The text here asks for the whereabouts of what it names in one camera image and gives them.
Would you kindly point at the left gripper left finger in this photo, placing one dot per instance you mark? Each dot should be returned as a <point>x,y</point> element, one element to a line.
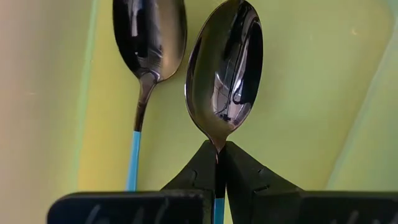
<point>174,205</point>

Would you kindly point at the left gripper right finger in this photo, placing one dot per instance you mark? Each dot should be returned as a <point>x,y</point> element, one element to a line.
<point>280,205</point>

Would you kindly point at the yellow-green plastic bin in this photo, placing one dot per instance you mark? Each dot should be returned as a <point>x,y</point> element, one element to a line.
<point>295,93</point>

